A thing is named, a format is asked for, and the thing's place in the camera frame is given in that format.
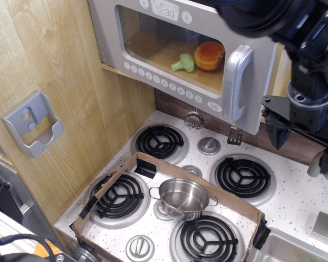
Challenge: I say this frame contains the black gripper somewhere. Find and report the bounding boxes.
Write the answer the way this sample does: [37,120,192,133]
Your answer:
[261,96,328,175]

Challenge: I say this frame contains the grey toy microwave door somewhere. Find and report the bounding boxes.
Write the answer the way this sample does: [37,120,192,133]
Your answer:
[89,1,277,135]

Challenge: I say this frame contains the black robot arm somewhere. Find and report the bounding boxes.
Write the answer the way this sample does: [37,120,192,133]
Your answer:
[213,1,328,178]

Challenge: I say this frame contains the grey toy faucet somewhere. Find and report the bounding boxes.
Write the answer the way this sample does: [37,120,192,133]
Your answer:
[307,151,328,180]

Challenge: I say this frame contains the hanging metal spatula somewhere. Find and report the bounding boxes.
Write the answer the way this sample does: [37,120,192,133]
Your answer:
[227,126,243,146]

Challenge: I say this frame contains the back right black burner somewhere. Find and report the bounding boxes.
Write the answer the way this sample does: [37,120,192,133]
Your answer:
[212,156,271,199]

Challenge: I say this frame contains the black burner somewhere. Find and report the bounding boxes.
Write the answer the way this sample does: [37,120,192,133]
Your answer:
[96,174,144,219]
[177,215,239,261]
[212,156,271,199]
[134,125,185,159]

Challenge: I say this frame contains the wooden shelf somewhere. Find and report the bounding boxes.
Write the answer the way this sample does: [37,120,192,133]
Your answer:
[101,43,328,148]

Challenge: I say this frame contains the back grey stove knob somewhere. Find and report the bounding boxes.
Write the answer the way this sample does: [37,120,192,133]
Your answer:
[197,137,221,156]

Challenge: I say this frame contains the grey stove knob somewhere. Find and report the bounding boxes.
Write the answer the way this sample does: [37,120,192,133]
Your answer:
[197,137,221,156]
[126,235,155,262]
[182,165,202,178]

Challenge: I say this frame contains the steel sink basin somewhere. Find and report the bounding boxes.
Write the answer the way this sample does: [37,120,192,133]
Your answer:
[246,228,328,262]

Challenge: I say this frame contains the middle grey stove knob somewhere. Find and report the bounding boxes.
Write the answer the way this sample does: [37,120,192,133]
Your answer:
[182,165,202,178]

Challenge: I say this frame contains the hanging metal strainer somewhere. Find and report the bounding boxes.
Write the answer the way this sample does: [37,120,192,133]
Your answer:
[184,107,204,130]

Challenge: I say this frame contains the stainless steel pot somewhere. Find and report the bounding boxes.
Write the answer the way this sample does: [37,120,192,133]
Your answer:
[149,178,219,222]

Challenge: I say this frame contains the orange toy pepper half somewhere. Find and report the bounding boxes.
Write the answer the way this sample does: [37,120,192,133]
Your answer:
[194,41,225,71]

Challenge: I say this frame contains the front right black burner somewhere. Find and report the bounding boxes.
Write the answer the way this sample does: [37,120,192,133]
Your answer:
[177,215,239,261]

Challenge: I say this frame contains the back left black burner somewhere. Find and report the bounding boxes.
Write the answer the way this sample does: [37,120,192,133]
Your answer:
[134,125,185,159]

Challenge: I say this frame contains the green toy broccoli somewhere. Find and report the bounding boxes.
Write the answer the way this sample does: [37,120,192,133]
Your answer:
[171,53,195,73]

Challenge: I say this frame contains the brown cardboard barrier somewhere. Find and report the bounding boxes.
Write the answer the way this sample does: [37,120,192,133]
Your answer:
[71,153,269,261]

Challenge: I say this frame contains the front left black burner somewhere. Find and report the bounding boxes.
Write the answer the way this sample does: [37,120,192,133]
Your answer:
[96,174,144,219]

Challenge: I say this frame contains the front grey stove knob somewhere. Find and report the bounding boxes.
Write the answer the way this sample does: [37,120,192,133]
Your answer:
[126,235,155,262]

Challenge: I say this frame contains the grey wall phone holder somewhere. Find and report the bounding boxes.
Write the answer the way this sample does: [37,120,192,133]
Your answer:
[1,90,64,158]

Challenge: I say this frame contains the black cable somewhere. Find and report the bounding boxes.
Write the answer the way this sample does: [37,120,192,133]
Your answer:
[0,233,55,262]

